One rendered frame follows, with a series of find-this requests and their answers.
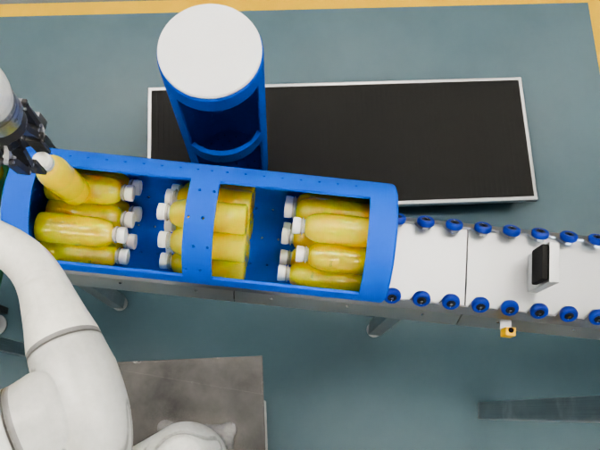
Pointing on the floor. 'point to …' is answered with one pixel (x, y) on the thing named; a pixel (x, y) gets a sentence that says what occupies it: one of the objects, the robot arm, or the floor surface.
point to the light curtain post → (544, 410)
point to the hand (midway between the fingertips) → (37, 156)
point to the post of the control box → (12, 346)
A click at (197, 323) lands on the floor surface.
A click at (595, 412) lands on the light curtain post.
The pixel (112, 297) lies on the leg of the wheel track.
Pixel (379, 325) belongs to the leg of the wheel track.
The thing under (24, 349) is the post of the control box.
